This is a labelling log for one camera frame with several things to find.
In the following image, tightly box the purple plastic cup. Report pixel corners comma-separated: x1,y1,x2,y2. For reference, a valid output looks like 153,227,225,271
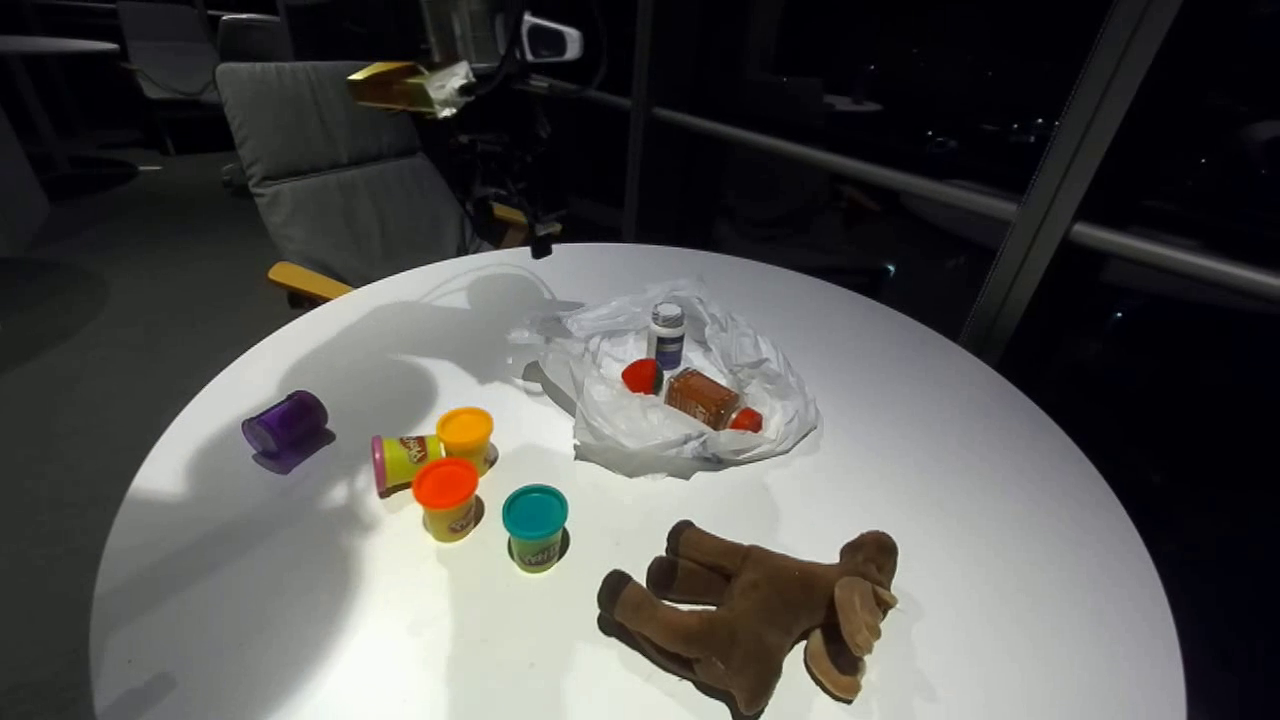
237,385,342,478

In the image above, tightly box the brown container with red cap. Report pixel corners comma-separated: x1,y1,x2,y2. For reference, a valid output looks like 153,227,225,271
663,363,767,435

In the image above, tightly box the brown moose plush toy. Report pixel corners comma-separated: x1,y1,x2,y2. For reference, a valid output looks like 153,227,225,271
593,515,905,720

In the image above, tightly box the grey office chair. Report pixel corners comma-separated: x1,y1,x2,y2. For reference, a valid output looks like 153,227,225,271
211,55,472,294

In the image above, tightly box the dark thin window post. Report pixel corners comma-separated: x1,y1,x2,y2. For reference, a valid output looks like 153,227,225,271
619,0,668,237

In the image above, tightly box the metal window post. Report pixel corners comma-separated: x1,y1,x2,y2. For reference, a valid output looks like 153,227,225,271
956,0,1187,360

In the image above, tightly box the white lid small bottle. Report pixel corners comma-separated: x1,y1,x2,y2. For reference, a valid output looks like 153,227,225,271
645,299,692,375

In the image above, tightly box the orange lid dough tub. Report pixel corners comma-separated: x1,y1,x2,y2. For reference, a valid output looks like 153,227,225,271
407,452,488,545

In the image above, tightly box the wooden chair armrest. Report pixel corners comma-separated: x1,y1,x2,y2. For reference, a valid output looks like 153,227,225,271
479,196,539,237
263,255,360,304

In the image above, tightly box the teal lid dough tub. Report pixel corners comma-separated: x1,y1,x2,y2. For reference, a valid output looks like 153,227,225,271
501,480,577,575

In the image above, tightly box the yellow lid dough tub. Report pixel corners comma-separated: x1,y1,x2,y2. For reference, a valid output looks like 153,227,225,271
431,401,501,478

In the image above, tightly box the grey background chair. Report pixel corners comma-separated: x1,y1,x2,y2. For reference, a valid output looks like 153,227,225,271
114,0,230,109

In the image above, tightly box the white plastic bag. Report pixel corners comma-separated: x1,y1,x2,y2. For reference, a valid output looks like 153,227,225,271
534,278,823,485

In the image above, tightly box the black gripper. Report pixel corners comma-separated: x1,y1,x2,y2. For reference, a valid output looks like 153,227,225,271
448,75,569,265

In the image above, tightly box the metal window rail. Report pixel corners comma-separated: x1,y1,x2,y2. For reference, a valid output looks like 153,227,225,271
534,59,1280,304

